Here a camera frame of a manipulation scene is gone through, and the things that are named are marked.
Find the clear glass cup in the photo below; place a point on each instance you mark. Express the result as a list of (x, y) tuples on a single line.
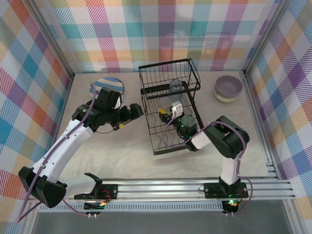
[(167, 103)]

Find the blue glass cup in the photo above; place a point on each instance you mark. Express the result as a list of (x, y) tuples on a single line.
[(175, 85)]

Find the blue white striped plate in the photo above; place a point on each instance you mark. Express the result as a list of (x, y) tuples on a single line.
[(109, 81)]

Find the pale green bowl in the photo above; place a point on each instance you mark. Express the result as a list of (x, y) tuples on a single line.
[(225, 98)]

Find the purple bowl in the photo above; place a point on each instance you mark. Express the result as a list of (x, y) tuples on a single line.
[(228, 85)]

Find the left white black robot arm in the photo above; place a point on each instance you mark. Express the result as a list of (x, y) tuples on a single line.
[(61, 146)]

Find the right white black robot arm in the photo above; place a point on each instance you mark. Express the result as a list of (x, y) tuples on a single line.
[(226, 139)]

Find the left controller board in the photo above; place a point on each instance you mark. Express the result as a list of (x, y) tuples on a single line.
[(95, 206)]

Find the controller board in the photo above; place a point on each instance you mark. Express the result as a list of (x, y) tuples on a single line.
[(231, 204), (95, 206)]

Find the right controller board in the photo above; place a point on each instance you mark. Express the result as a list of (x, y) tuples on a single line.
[(231, 204)]

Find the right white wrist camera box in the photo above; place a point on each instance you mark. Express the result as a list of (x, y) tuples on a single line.
[(176, 108)]

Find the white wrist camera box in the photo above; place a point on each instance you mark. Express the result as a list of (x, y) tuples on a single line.
[(118, 102), (176, 108)]

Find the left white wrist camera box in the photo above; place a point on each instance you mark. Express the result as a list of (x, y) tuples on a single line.
[(118, 102)]

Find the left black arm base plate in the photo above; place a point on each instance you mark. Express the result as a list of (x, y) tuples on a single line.
[(112, 191)]

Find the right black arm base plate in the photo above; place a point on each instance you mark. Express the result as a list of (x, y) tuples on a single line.
[(212, 190)]

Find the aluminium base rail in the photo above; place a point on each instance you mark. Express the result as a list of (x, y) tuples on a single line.
[(156, 191)]

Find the left aluminium frame post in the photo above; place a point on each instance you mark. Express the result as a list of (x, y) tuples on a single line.
[(52, 39)]

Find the aluminium frame post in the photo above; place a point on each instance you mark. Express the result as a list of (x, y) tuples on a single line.
[(274, 19), (52, 39)]

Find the right aluminium frame post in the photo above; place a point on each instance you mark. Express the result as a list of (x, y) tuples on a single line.
[(274, 19)]

